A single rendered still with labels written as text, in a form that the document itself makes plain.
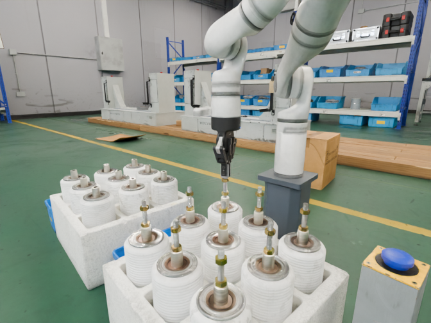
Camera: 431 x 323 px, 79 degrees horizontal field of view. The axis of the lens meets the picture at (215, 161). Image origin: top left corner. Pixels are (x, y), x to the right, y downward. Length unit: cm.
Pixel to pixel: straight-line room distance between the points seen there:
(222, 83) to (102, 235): 54
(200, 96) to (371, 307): 303
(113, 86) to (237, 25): 449
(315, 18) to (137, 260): 60
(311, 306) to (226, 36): 56
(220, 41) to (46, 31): 656
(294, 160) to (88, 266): 67
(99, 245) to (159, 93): 312
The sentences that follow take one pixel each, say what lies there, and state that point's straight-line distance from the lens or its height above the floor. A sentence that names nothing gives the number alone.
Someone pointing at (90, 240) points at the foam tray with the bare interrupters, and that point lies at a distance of 84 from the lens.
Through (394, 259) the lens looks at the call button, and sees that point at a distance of 47.
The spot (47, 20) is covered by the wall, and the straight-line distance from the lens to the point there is 715.
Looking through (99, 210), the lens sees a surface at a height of 22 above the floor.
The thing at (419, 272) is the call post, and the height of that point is 31.
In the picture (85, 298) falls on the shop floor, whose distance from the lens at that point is 90.
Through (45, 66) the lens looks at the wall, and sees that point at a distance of 697.
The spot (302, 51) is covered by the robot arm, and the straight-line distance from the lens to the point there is 68.
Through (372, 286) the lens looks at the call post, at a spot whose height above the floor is 29.
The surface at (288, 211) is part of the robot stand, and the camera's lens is 85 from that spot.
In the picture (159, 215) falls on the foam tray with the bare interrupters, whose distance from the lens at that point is 91.
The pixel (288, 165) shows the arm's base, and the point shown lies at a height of 34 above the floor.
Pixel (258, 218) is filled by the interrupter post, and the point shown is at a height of 27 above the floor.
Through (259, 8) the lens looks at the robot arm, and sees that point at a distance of 59.
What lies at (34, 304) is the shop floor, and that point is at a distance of 95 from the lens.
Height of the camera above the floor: 56
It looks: 15 degrees down
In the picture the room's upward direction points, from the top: straight up
